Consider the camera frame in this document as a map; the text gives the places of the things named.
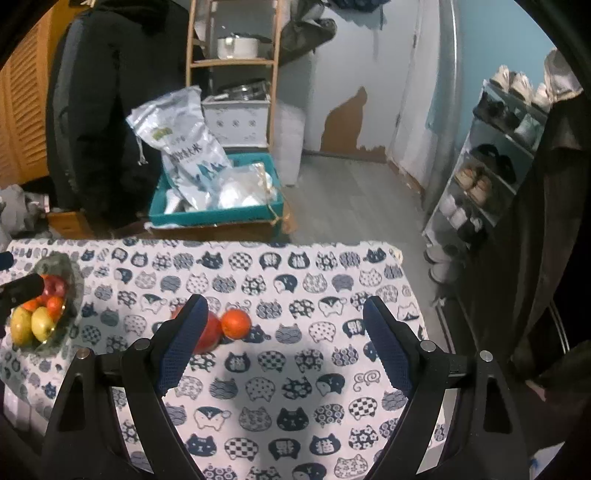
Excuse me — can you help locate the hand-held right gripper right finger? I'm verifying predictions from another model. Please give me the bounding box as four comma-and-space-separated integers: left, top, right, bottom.
361, 295, 532, 480

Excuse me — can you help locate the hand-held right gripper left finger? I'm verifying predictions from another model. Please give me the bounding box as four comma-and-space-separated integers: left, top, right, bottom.
41, 294, 211, 480

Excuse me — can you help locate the red apple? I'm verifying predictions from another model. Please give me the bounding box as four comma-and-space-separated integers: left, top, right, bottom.
44, 275, 70, 298

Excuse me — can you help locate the clear glass plate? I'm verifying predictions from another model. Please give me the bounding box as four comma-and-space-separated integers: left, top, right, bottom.
7, 253, 84, 356

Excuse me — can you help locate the small orange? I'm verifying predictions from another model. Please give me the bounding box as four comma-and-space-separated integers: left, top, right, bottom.
221, 309, 252, 341

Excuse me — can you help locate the grey clothing pile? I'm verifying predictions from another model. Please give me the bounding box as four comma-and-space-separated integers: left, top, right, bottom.
0, 185, 49, 241

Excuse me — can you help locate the wooden stool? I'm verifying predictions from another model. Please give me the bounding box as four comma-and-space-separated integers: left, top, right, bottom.
46, 210, 100, 241

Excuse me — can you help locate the cat print tablecloth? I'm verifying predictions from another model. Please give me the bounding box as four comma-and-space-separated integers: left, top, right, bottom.
0, 237, 446, 480

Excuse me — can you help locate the teal box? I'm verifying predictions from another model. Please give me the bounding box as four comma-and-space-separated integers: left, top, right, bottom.
148, 153, 284, 228

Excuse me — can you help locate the wooden louvered cabinet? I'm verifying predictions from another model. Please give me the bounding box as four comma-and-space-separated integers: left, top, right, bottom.
0, 0, 93, 190

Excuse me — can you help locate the clear plastic bag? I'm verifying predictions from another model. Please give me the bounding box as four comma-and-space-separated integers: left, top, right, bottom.
217, 161, 280, 208

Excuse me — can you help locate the white rice bag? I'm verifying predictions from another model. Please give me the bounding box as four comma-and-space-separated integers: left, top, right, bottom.
127, 85, 234, 210

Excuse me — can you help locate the shoe rack with shoes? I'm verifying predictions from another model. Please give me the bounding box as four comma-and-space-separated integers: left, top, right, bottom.
425, 65, 555, 282

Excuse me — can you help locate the black hanging jacket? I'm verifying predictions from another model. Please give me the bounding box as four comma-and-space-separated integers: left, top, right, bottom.
45, 0, 204, 227

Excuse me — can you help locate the dark hanging coat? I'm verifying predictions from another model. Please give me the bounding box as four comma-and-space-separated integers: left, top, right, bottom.
462, 88, 591, 393

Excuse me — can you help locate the white patterned box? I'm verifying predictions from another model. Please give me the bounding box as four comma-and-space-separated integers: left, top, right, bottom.
202, 95, 271, 148

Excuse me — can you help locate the steel bowl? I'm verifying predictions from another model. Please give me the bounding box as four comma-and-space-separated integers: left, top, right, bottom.
217, 78, 271, 100

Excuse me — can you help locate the white door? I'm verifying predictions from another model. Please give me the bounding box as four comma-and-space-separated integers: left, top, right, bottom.
385, 0, 462, 217

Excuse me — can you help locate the white pot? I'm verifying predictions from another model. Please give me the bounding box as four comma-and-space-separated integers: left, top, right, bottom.
217, 34, 260, 60

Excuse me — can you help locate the wooden shelf rack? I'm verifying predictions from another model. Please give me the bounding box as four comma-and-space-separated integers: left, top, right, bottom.
185, 0, 283, 148

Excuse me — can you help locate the dark hanging cloth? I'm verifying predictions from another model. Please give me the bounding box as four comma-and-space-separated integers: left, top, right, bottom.
279, 17, 338, 65

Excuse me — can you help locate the light grey garment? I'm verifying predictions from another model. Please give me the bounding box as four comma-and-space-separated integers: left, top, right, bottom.
542, 48, 583, 100

